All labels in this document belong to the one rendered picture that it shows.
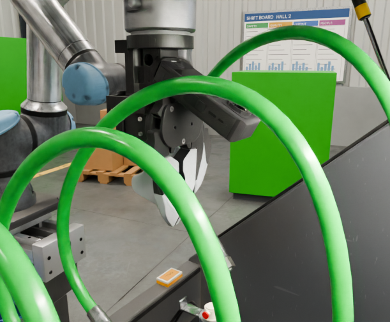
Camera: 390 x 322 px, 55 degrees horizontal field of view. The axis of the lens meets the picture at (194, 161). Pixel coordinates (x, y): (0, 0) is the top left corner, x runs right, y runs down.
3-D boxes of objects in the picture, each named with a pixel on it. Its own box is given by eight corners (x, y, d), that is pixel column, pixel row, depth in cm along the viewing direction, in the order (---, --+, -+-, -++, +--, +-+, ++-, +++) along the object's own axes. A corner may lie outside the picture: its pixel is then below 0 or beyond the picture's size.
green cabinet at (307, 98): (322, 183, 446) (332, 70, 413) (324, 209, 366) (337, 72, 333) (243, 176, 473) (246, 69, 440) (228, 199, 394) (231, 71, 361)
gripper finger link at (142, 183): (143, 216, 47) (140, 144, 45) (181, 227, 44) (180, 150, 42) (126, 224, 45) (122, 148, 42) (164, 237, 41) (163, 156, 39)
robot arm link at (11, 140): (-39, 168, 92) (-48, 113, 88) (12, 157, 103) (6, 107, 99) (-11, 176, 86) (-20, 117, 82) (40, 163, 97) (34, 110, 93)
